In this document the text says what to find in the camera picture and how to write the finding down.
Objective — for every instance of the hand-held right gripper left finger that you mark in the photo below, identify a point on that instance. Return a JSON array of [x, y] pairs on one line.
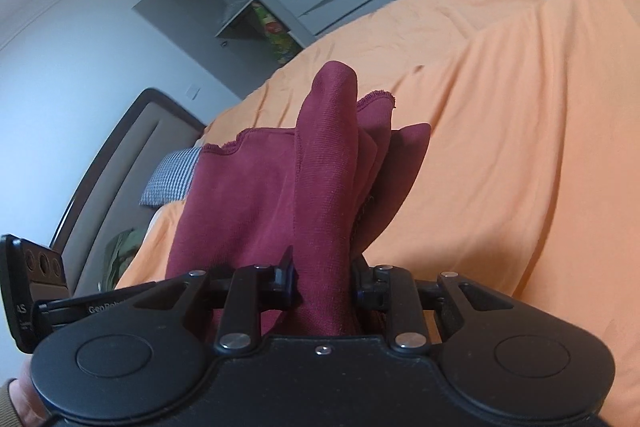
[[286, 278]]

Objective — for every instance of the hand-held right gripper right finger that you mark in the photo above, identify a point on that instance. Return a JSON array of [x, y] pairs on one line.
[[357, 292]]

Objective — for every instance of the maroon shirt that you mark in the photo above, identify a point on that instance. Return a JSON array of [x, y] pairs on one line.
[[310, 187]]

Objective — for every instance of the person's left forearm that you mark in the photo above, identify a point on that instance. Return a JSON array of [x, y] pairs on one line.
[[27, 389]]

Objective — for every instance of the green cloth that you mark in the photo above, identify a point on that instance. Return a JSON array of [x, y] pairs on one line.
[[122, 257]]

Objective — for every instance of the dark padded headboard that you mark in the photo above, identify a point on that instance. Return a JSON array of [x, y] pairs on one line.
[[115, 177]]

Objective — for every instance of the checkered pillow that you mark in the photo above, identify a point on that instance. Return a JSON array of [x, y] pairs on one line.
[[170, 177]]

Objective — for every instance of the orange bed sheet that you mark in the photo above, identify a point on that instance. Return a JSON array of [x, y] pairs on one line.
[[500, 132]]

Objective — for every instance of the colourful printed bag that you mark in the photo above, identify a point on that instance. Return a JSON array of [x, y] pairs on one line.
[[275, 37]]

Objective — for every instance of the white wall switch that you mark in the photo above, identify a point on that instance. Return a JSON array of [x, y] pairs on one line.
[[193, 92]]

